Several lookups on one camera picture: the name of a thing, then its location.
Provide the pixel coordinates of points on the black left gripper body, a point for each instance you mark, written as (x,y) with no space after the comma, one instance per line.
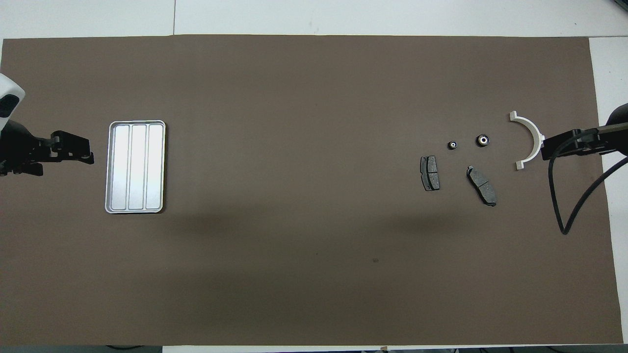
(19,147)

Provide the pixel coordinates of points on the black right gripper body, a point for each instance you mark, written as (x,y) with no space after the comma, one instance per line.
(615,142)

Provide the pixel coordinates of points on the large black bearing gear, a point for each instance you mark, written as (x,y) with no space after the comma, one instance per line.
(483,140)

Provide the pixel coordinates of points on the silver metal tray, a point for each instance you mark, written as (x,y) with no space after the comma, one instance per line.
(135,166)

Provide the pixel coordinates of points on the long dark grey brake pad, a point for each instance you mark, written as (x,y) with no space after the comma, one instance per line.
(482,186)

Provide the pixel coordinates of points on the short dark grey brake pad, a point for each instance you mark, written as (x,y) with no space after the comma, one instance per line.
(430,174)

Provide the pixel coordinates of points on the brown table mat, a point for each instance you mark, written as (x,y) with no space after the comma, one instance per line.
(294,147)

